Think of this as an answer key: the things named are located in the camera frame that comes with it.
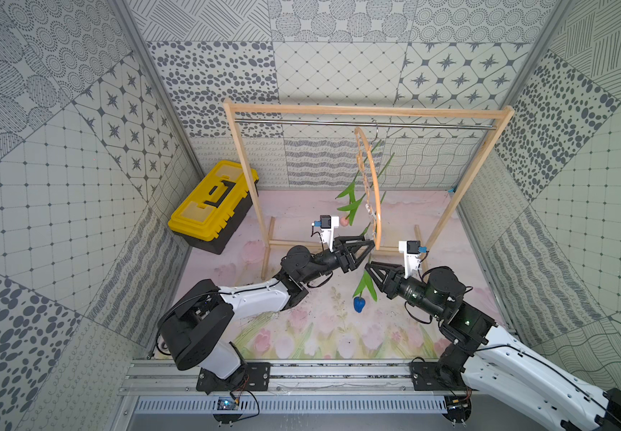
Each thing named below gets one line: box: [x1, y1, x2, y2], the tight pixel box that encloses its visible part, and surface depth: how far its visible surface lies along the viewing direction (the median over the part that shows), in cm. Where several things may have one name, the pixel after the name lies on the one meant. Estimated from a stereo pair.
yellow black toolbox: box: [167, 160, 260, 256], surface depth 94 cm
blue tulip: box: [352, 255, 378, 314], surface depth 75 cm
